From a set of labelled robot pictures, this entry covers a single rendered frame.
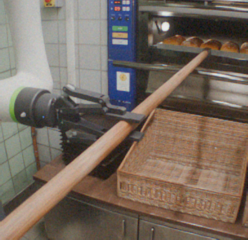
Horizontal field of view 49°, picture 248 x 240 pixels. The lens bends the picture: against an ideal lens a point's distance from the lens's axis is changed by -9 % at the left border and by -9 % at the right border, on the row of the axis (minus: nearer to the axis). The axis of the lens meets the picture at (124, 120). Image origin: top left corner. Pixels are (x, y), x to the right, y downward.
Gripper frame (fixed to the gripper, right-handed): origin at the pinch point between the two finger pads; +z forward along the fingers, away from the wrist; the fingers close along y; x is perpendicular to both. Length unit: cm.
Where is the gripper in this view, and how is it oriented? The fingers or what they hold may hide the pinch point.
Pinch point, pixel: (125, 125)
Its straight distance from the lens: 58.3
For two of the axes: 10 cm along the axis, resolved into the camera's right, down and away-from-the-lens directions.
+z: 9.1, 1.7, -3.8
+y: 0.0, 9.2, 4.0
